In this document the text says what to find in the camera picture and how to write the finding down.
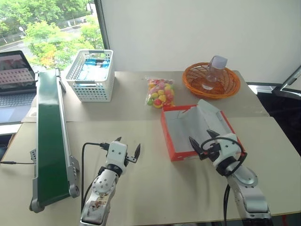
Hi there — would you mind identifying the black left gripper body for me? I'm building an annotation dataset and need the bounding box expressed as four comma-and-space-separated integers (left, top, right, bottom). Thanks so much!
124, 154, 138, 168

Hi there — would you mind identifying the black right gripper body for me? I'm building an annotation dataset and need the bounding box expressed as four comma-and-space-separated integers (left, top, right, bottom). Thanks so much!
198, 138, 221, 161

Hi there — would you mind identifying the red cardboard box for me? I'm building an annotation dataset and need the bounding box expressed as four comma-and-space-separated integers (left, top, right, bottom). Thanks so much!
160, 98, 246, 162

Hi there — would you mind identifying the green conveyor belt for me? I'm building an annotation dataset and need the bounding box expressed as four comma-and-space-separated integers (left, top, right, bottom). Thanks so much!
29, 67, 80, 214

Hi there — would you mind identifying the orange wicker basket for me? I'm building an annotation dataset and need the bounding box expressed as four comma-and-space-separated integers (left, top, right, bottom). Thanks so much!
182, 62, 241, 101

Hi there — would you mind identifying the white perforated plastic basket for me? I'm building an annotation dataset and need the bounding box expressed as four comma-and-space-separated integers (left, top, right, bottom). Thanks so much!
65, 49, 115, 103

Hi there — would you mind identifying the clear bag of toy fruit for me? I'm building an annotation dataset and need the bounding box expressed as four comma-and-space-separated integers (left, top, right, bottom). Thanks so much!
144, 75, 176, 109

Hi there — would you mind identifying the light blue packet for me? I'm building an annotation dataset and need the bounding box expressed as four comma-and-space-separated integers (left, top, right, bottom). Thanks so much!
79, 65, 110, 87

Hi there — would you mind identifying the clear plastic bottle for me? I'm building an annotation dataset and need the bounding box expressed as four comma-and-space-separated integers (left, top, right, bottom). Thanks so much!
201, 55, 229, 91

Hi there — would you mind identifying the grey metal bar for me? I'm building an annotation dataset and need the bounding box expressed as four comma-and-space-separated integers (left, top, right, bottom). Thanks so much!
271, 65, 301, 95

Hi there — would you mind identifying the grey laptop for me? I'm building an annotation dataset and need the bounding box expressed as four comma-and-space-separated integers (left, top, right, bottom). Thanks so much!
0, 50, 40, 125

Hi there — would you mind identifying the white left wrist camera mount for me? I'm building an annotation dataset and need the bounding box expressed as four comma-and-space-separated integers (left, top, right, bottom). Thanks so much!
106, 140, 129, 170

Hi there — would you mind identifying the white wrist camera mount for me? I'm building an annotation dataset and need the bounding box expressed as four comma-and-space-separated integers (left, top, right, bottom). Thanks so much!
106, 140, 129, 170
210, 133, 238, 165

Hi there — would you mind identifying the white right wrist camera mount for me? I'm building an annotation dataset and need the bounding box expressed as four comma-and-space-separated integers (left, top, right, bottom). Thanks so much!
210, 133, 238, 165

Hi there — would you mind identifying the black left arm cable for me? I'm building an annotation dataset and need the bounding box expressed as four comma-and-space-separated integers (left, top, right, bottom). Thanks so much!
80, 142, 110, 212

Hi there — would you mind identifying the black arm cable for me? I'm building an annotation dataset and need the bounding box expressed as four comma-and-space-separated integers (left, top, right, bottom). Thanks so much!
200, 137, 248, 226
80, 142, 110, 212

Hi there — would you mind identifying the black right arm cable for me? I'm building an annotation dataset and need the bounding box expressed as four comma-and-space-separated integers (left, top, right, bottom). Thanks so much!
200, 137, 248, 226

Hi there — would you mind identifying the black window frame post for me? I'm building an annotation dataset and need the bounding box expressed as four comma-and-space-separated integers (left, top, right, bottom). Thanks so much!
94, 0, 111, 51

